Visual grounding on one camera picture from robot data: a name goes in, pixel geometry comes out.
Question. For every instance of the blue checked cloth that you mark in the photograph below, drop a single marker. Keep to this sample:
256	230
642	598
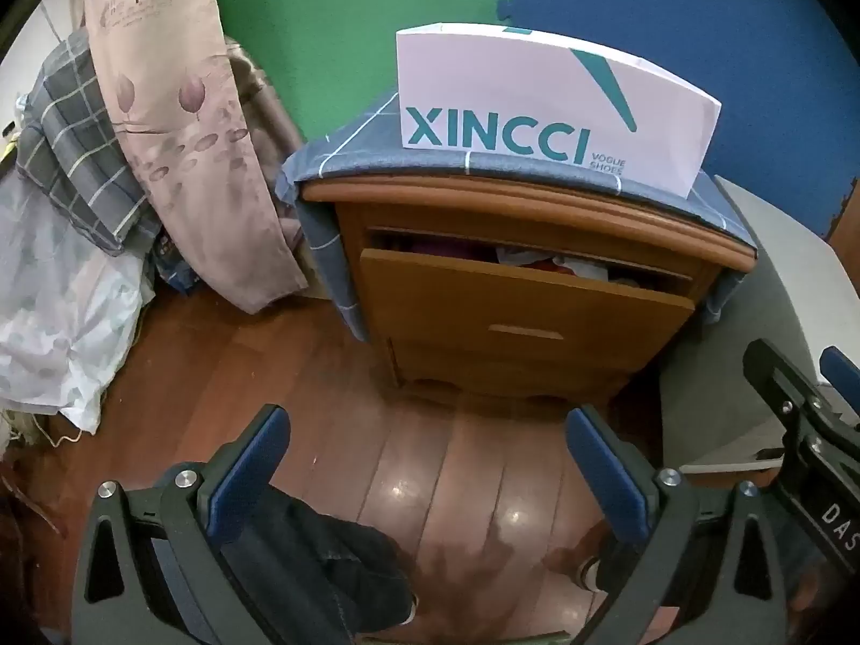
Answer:
363	141

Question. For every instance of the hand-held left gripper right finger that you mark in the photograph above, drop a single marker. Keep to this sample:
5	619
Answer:
605	470

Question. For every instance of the green foam mat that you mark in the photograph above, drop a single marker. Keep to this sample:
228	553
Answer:
336	13

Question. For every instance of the brown curtain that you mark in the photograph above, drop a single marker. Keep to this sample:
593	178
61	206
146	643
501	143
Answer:
262	101

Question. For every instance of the pink floral curtain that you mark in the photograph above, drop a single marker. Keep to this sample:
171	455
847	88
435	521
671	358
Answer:
168	114

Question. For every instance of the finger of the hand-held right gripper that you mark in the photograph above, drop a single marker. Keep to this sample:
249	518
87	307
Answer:
772	369
843	376

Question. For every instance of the blue foam mat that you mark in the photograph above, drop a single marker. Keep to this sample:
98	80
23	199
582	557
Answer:
705	13

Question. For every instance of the person's dark trousers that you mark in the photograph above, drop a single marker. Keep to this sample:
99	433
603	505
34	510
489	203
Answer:
336	551

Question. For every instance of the grey plaid blanket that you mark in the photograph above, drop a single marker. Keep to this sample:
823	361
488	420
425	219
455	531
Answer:
74	134

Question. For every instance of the white round table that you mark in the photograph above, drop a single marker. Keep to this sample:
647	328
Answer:
752	322

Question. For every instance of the wooden nightstand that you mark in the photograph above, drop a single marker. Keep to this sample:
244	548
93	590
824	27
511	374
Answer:
504	205

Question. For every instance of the white patterned bedding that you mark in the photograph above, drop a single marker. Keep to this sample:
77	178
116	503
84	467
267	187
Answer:
60	295

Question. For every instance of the white printed paper box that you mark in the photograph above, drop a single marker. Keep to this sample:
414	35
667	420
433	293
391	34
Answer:
504	80

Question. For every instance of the person's shoe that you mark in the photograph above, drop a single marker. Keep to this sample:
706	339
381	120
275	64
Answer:
594	574

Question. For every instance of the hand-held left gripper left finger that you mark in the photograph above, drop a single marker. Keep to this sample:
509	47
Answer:
248	463

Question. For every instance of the blue patterned cloth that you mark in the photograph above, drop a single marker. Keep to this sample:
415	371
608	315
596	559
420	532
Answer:
176	265

